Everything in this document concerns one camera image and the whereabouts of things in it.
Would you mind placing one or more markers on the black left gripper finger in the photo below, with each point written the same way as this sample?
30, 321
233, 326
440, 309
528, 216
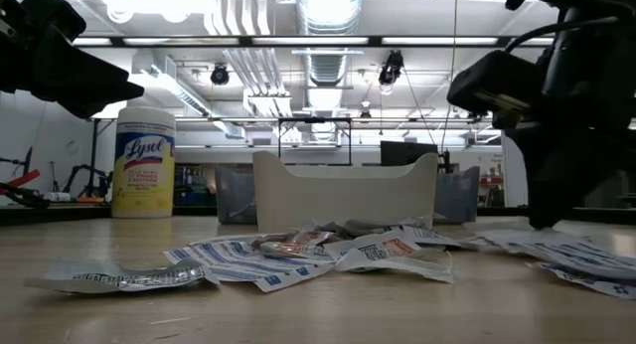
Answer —
89, 85

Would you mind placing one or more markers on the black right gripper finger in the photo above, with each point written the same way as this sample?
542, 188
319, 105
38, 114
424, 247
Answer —
566, 175
519, 145

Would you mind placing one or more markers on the blue striped white packet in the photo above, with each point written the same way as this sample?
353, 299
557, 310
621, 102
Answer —
571, 252
238, 262
596, 284

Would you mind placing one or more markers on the red printed white packet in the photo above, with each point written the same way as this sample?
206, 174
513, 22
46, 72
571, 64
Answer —
392, 249
298, 243

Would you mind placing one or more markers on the white plastic bin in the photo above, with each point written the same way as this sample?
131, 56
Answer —
343, 195

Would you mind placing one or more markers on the silver foil packet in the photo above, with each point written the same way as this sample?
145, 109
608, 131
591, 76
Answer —
124, 279

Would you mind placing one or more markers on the white square column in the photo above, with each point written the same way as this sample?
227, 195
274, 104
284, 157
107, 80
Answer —
514, 175

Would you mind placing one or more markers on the yellow Lysol wipes canister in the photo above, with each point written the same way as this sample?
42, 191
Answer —
144, 185

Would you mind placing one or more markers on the black computer monitor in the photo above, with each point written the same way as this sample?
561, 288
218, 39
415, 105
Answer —
402, 152

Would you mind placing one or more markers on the black ceiling spotlight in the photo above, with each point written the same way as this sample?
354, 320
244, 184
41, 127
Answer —
218, 74

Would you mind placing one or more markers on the blue storage shelf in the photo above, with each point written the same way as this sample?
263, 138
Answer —
194, 190

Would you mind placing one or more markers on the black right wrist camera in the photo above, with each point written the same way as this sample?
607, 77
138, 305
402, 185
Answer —
492, 83

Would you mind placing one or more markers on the black hanging camera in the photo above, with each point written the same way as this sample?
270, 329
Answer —
392, 65

